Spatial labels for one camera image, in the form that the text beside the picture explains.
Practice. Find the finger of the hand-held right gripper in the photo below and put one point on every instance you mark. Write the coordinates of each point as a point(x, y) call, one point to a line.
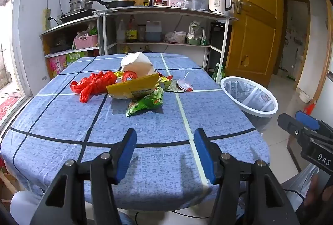
point(307, 119)
point(288, 123)

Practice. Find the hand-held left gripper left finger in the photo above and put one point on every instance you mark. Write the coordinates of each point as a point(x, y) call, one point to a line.
point(127, 154)

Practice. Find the white spray bottle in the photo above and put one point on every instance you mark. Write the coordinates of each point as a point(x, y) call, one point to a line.
point(120, 32)

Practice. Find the red floor mat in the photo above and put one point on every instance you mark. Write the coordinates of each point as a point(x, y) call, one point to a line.
point(7, 107)

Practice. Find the crumpled clear plastic bag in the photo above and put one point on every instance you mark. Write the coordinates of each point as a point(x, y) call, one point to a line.
point(169, 38)

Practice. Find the wooden stand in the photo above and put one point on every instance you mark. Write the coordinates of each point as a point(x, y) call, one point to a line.
point(9, 183)

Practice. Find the black induction cooker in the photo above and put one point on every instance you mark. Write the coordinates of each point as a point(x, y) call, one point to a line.
point(75, 15)

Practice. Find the small green yellow wrapper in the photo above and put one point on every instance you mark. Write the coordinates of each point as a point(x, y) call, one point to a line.
point(165, 81)

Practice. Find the small white bucket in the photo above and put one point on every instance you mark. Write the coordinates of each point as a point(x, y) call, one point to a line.
point(180, 37)

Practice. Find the white electric kettle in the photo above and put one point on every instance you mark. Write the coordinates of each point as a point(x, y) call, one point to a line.
point(217, 1)

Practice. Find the red sauce jar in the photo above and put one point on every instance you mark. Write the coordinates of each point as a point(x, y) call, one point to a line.
point(157, 2)

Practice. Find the black appliance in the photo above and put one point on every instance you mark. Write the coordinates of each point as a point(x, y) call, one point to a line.
point(217, 37)

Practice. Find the white plastic jug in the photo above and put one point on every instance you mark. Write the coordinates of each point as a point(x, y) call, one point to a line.
point(153, 32)

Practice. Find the yellow cooking oil jug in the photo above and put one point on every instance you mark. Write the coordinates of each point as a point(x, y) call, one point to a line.
point(125, 49)

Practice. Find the dark cooking oil jug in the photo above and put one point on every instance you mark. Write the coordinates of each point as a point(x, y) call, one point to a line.
point(147, 47)

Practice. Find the yellow wooden door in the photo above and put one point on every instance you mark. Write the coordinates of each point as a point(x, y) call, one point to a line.
point(255, 19)

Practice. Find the clear plastic container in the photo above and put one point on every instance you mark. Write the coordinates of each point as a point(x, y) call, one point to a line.
point(197, 2)

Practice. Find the red plastic bag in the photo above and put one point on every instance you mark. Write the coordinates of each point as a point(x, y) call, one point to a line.
point(93, 84)

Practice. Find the yellow label soy bottle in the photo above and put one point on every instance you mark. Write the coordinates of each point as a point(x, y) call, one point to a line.
point(131, 32)

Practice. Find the black frying pan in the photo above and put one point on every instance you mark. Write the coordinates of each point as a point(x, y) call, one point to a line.
point(119, 3)

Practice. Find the large yellow snack packet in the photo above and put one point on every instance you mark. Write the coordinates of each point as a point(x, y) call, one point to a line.
point(132, 87)

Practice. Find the gold snack packet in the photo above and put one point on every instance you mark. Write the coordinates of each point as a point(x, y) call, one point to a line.
point(119, 76)

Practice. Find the person's right hand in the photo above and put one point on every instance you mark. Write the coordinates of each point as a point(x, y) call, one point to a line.
point(313, 191)

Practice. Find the yellowed power strip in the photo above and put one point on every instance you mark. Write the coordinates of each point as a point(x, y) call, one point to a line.
point(47, 19)

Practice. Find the green snack packet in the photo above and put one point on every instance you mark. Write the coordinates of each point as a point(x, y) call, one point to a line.
point(145, 102)

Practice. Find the white mesh trash bin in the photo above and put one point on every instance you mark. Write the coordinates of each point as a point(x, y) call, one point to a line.
point(249, 100)

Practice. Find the pink carton box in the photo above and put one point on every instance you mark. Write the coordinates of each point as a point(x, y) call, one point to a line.
point(57, 64)

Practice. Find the green carton box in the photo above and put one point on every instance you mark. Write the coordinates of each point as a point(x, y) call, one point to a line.
point(76, 57)

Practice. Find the blue checked tablecloth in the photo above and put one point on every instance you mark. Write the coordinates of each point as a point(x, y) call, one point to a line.
point(145, 141)

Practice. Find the white round object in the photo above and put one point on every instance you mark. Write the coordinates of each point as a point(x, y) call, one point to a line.
point(24, 206)

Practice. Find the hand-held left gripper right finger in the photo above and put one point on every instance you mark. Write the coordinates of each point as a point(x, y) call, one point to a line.
point(205, 160)

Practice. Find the pink chopstick holder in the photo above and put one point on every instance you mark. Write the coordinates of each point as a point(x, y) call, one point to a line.
point(176, 3)

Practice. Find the white plastic bag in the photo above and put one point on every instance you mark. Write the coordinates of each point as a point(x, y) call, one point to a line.
point(196, 28)

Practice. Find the pink plastic basket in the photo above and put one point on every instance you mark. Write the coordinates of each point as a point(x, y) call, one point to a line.
point(85, 41)

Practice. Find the sliding glass door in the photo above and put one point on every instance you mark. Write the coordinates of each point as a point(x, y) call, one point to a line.
point(15, 45)

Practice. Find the wooden shelf cabinet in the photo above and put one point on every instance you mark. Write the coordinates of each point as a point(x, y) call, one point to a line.
point(46, 42)

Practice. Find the red snack packet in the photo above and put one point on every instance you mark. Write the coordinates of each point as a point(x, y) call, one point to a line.
point(130, 76)

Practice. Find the steel steamer pot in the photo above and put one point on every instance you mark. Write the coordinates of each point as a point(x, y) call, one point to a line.
point(79, 2)

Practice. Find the white metal kitchen rack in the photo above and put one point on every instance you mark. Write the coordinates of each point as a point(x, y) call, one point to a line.
point(166, 10)

